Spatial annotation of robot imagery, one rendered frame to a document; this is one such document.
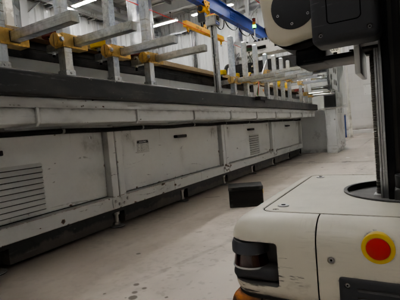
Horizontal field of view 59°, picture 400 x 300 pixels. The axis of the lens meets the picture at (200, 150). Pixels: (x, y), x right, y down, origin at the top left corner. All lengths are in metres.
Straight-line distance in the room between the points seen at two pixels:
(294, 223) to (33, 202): 1.14
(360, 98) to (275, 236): 10.94
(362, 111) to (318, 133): 6.21
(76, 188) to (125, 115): 0.40
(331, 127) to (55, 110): 4.36
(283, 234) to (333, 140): 4.61
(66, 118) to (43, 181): 0.33
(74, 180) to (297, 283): 1.21
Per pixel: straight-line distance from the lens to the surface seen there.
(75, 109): 1.43
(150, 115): 1.76
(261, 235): 0.71
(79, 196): 1.72
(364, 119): 11.56
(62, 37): 1.41
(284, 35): 0.88
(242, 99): 2.67
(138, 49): 1.55
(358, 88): 11.60
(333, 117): 5.26
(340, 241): 0.67
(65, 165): 1.67
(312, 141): 5.45
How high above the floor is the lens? 0.46
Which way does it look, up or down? 3 degrees down
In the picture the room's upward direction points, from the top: 5 degrees counter-clockwise
